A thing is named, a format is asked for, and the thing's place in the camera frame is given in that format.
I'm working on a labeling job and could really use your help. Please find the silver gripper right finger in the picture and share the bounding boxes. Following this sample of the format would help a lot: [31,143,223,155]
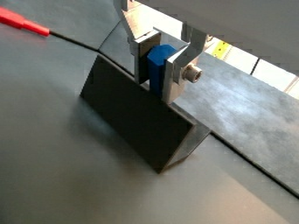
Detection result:
[163,24,207,104]

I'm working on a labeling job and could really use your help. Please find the red peg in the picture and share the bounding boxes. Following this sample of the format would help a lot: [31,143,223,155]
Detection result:
[0,7,51,37]

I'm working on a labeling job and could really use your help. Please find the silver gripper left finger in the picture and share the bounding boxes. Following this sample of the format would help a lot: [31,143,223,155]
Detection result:
[113,0,162,84]

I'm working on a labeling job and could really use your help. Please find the blue peg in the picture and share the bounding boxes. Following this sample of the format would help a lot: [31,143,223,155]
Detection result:
[147,45,175,97]

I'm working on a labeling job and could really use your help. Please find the black angle fixture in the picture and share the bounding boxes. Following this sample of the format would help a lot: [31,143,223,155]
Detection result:
[80,56,211,172]

